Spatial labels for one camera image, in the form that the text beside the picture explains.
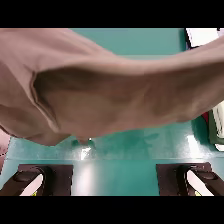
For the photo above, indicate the pink-brown shirt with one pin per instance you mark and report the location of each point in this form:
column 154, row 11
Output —
column 100, row 93

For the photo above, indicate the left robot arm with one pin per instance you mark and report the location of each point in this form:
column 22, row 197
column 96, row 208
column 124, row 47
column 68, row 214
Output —
column 28, row 181

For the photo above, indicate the white garment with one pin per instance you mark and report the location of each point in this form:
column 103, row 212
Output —
column 220, row 121

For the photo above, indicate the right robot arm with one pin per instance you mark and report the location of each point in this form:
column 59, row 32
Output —
column 200, row 180

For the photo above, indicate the red garment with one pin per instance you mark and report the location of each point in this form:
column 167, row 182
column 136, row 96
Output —
column 205, row 116

